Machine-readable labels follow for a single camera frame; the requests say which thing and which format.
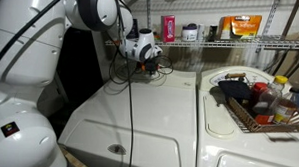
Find black gripper orange accents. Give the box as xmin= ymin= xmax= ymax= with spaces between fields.
xmin=140 ymin=57 xmax=163 ymax=76

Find white washing machine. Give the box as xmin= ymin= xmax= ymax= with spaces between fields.
xmin=57 ymin=55 xmax=200 ymax=167

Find white dryer machine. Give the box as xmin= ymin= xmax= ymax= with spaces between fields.
xmin=195 ymin=64 xmax=299 ymax=167

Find dark blue jar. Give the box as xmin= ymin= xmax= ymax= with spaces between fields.
xmin=128 ymin=18 xmax=141 ymax=40

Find pink box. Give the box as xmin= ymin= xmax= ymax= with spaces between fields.
xmin=159 ymin=14 xmax=177 ymax=43

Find white jar dark lid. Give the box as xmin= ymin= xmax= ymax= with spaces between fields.
xmin=181 ymin=23 xmax=199 ymax=43

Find small white bottle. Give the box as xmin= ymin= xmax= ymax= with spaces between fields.
xmin=196 ymin=23 xmax=207 ymax=42

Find small dark bottle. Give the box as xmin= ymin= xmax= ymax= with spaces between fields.
xmin=208 ymin=24 xmax=220 ymax=43

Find dark blue cloth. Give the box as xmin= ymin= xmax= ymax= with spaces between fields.
xmin=217 ymin=79 xmax=254 ymax=102

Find orange softener sheet box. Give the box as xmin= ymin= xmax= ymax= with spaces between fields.
xmin=218 ymin=13 xmax=263 ymax=41

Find brown wicker basket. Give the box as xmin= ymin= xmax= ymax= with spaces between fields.
xmin=217 ymin=80 xmax=299 ymax=136

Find red lid bottle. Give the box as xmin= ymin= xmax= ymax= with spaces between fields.
xmin=249 ymin=81 xmax=284 ymax=126

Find wooden plank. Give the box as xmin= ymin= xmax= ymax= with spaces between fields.
xmin=59 ymin=144 xmax=93 ymax=167

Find metal slotted shelf upright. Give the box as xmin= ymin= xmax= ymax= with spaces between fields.
xmin=260 ymin=0 xmax=282 ymax=38

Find yellow cap clear bottle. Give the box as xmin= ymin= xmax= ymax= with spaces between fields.
xmin=268 ymin=75 xmax=290 ymax=98

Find amber jar yellow label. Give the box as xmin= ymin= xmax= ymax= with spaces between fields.
xmin=272 ymin=97 xmax=299 ymax=126

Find white wire shelf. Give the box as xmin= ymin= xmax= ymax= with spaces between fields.
xmin=105 ymin=29 xmax=299 ymax=54

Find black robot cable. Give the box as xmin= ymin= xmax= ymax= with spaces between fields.
xmin=0 ymin=0 xmax=176 ymax=167

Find brush with wooden handle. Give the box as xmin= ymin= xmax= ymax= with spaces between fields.
xmin=224 ymin=72 xmax=248 ymax=82

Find black wall hose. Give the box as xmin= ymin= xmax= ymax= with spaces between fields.
xmin=263 ymin=25 xmax=299 ymax=79

